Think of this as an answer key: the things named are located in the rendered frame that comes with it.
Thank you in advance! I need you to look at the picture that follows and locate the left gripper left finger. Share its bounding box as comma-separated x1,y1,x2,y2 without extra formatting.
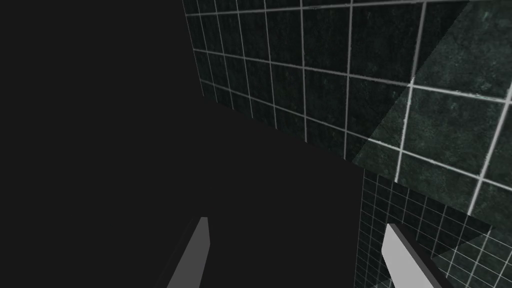
156,216,211,288

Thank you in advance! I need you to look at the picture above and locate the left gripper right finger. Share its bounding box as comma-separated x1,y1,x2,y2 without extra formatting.
380,223,455,288

